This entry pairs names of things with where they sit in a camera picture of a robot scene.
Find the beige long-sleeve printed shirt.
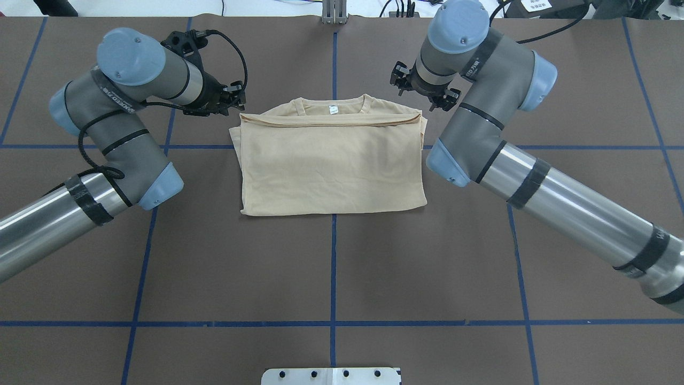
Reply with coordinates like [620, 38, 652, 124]
[229, 94, 427, 217]

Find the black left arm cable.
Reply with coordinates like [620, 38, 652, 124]
[64, 29, 249, 209]

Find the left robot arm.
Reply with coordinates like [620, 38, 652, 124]
[1, 27, 247, 282]

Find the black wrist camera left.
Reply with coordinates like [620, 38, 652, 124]
[160, 29, 208, 58]

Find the grey aluminium frame post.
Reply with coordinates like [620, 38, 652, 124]
[322, 0, 348, 25]

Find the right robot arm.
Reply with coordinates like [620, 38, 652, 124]
[393, 1, 682, 319]

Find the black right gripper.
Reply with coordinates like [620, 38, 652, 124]
[390, 61, 461, 111]

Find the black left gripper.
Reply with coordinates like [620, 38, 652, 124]
[200, 80, 246, 117]

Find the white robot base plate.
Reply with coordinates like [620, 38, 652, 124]
[261, 366, 402, 384]

